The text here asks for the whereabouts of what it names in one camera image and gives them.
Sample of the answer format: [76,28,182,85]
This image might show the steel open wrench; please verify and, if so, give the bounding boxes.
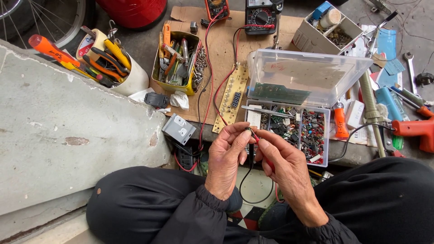
[402,52,418,96]

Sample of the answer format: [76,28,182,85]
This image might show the orange black pliers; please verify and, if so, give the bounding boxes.
[83,47,131,83]

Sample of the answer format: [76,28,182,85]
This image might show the green circuit board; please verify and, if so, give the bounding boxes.
[249,82,313,106]

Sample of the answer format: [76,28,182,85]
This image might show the grey concrete ledge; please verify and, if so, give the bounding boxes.
[0,39,172,216]

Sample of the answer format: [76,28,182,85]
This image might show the red test lead wire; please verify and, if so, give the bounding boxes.
[214,24,276,127]
[174,6,228,172]

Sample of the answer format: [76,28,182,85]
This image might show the red multimeter probe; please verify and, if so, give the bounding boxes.
[250,130,276,172]

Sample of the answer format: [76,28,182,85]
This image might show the blue flat box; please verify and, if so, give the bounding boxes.
[374,86,405,122]

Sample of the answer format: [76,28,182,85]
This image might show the white rectangular block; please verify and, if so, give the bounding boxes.
[345,100,365,130]

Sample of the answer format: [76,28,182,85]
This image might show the black test lead cable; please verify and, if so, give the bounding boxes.
[239,144,274,204]

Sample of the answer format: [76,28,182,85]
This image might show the yellow tin with tools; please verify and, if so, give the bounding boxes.
[151,21,203,96]

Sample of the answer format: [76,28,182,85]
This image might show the green sandal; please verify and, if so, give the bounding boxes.
[198,152,211,177]

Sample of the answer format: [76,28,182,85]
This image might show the bicycle wheel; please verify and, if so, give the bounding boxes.
[0,0,96,49]

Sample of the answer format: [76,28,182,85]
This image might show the black soldering gun cable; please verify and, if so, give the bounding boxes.
[328,122,396,163]

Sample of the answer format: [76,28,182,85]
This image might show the black plug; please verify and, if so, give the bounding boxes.
[416,72,434,87]

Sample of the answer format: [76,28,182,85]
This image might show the yellow handled cutter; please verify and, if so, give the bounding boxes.
[103,39,132,70]

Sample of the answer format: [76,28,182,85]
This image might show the clear plastic compartment box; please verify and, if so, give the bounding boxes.
[244,49,374,167]

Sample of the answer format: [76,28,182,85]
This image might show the white cardboard parts box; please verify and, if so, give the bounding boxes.
[292,1,364,56]

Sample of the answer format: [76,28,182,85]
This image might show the slim orange handled screwdriver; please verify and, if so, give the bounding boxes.
[389,85,434,118]

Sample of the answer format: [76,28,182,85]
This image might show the metal stand rod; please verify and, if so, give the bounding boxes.
[271,13,284,50]

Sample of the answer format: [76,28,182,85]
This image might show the red cylinder tank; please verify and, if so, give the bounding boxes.
[96,0,168,30]

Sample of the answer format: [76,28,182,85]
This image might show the heap of electronic components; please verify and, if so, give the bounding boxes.
[259,105,327,165]

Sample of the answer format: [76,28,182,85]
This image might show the beige tape roll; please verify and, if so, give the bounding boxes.
[76,29,108,61]

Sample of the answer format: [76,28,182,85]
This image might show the black analog multimeter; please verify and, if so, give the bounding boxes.
[245,0,284,35]

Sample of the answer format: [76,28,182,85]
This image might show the white ceramic resistor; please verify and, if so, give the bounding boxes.
[246,110,262,129]

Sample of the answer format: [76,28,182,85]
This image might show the person's right hand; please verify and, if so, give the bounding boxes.
[254,129,329,228]

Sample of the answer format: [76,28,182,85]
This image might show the grey metal bracket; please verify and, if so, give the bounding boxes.
[162,113,197,146]

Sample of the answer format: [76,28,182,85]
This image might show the short orange screwdriver handle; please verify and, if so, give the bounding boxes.
[333,102,350,140]

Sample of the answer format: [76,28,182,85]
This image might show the brown cardboard sheet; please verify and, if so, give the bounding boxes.
[149,6,306,126]

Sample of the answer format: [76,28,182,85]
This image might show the person's left hand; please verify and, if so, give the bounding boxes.
[204,122,259,201]

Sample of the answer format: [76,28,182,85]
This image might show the orange soldering gun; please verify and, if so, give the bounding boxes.
[391,116,434,154]

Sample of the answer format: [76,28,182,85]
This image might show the orange digital multimeter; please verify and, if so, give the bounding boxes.
[204,0,230,21]

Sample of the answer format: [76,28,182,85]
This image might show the black power strip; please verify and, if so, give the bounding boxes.
[178,146,195,171]

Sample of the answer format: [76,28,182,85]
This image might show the metal tweezers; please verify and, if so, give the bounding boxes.
[241,105,296,119]

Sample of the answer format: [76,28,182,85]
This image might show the pile of metal screws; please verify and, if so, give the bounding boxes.
[191,45,208,93]

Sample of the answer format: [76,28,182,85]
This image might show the black ferrite clamp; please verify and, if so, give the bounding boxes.
[144,92,170,109]

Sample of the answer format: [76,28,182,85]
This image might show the beige ribbed plastic pipe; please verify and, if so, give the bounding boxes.
[358,70,387,158]

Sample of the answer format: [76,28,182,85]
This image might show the person's black trousers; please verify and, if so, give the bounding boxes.
[86,157,434,244]

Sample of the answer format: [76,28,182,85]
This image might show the crumpled white tissue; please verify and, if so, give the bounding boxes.
[170,90,190,111]

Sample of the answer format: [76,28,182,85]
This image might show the metal scissors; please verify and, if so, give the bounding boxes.
[338,10,399,55]

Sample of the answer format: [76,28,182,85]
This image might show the white plastic tool cup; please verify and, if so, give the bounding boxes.
[76,29,150,97]

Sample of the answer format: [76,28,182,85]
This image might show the blue paper sheets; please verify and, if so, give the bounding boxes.
[376,28,406,89]

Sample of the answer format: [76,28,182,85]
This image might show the yellow display circuit board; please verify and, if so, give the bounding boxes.
[212,63,250,134]

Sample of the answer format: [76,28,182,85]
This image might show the white paper scrap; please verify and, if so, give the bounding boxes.
[128,87,157,104]

